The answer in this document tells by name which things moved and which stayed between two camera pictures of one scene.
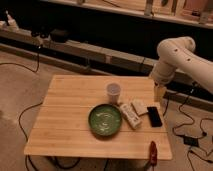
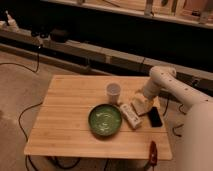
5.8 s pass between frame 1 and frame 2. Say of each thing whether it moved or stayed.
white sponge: stayed
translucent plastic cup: stayed
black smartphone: stayed
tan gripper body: moved
